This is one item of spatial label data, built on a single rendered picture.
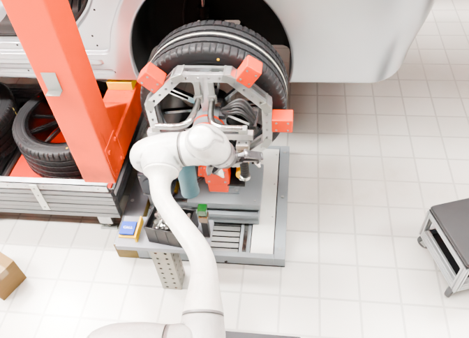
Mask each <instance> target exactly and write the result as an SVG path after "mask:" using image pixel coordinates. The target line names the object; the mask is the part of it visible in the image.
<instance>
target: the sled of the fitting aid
mask: <svg viewBox="0 0 469 338"><path fill-rule="evenodd" d="M172 197H173V198H174V200H175V201H176V203H177V204H178V205H179V206H180V207H184V208H188V209H193V210H196V214H197V217H199V216H198V213H197V209H198V208H197V207H188V203H187V200H188V199H187V198H185V197H183V196H182V194H181V187H180V184H179V180H178V178H177V183H176V186H175V189H174V193H173V195H172ZM208 212H209V220H212V221H214V222H223V223H249V224H259V222H260V210H239V209H224V208H209V207H208ZM198 220H199V219H198Z"/></svg>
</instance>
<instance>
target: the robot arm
mask: <svg viewBox="0 0 469 338"><path fill-rule="evenodd" d="M263 159H264V158H263V155H262V152H256V151H250V150H247V149H244V150H243V152H242V153H239V152H236V151H235V150H234V146H233V145H232V144H231V143H230V142H229V140H228V138H227V137H226V135H225V134H224V133H223V132H222V131H221V130H220V129H218V128H216V127H215V126H213V125H211V124H196V125H195V126H193V127H192V128H190V129H189V130H187V131H183V132H176V133H175V132H170V133H161V134H157V135H152V136H149V137H147V138H143V139H141V140H139V141H138V142H136V143H135V144H134V145H133V147H132V149H131V152H130V161H131V164H132V165H133V167H134V168H135V169H136V170H138V171H140V172H143V173H144V175H145V176H146V177H148V179H149V187H150V192H151V198H152V200H153V202H154V205H155V207H156V209H157V210H158V212H159V214H160V215H161V216H162V218H163V219H164V221H165V222H166V224H167V225H168V227H169V228H170V230H171V231H172V232H173V234H174V236H175V237H176V238H177V240H178V241H179V243H180V244H181V245H182V247H183V248H184V251H185V252H186V254H187V256H188V259H189V261H190V264H191V277H190V281H189V285H188V291H187V294H186V300H185V303H184V308H183V311H182V316H181V323H175V324H160V323H148V322H128V323H112V324H109V325H105V326H103V327H100V328H98V329H96V330H94V331H92V332H91V333H90V335H88V336H87V337H86V338H225V323H224V311H223V304H222V299H221V290H220V285H219V279H218V269H217V265H216V260H215V258H214V254H213V252H212V250H211V247H210V246H209V244H208V242H207V241H206V239H205V238H204V236H203V235H202V233H201V232H200V231H199V230H198V229H197V227H196V226H195V225H194V224H193V222H192V221H191V220H190V219H189V218H188V216H187V215H186V214H185V212H184V211H183V210H182V209H181V208H180V206H179V205H178V204H177V203H176V201H175V200H174V198H173V197H172V194H171V192H170V185H171V183H172V180H174V179H176V178H177V177H178V176H179V172H180V171H181V170H182V167H185V166H207V167H206V171H207V175H208V176H210V175H211V174H213V175H218V176H220V177H222V178H224V174H223V170H222V169H227V168H231V167H232V166H233V165H234V164H240V163H243V162H254V164H255V165H256V166H257V167H259V168H260V167H261V166H260V162H261V160H263Z"/></svg>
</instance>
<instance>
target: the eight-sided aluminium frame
mask: <svg viewBox="0 0 469 338"><path fill-rule="evenodd" d="M237 71H238V69H236V68H234V67H233V66H226V65H224V66H185V65H182V66H180V65H178V66H176V67H175V68H173V70H172V71H171V72H170V73H169V74H168V75H167V76H166V78H165V82H164V84H163V86H162V87H161V88H160V89H159V90H158V91H157V92H156V93H155V94H154V93H152V92H150V93H149V94H148V95H147V99H146V101H145V103H144V105H145V110H146V111H147V116H148V119H149V123H150V127H152V124H153V123H163V120H162V117H161V111H160V108H159V105H158V103H159V102H160V101H161V100H162V99H163V98H164V97H165V96H166V95H167V94H169V93H170V92H171V91H172V90H173V89H174V88H175V87H176V86H177V85H178V84H179V83H180V82H224V83H228V84H229V85H231V86H232V87H234V88H235V89H236V90H237V91H238V92H240V93H241V94H243V95H244V96H245V97H246V98H248V99H249V100H250V101H252V102H253V103H254V104H256V105H257V106H258V107H259V108H261V109H262V134H261V135H260V136H258V137H257V138H256V139H255V140H253V141H251V146H250V151H256V152H262V151H263V150H265V149H266V148H268V147H269V146H271V145H272V136H273V132H272V131H271V119H272V104H273V102H272V97H271V96H270V95H269V94H268V93H266V92H265V91H263V90H262V89H261V88H259V86H257V85H256V84H255V83H254V84H253V85H252V86H251V88H248V87H246V86H244V85H243V84H241V83H239V82H237V81H236V79H237Z"/></svg>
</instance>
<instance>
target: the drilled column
mask: <svg viewBox="0 0 469 338"><path fill-rule="evenodd" d="M150 254H151V257H152V260H153V262H154V265H155V268H156V271H157V273H158V276H159V279H160V281H161V284H162V287H163V288H164V289H175V290H182V286H183V282H184V276H185V271H184V266H183V263H182V261H181V256H180V253H168V252H156V251H150ZM167 286H169V287H167ZM176 287H177V288H176Z"/></svg>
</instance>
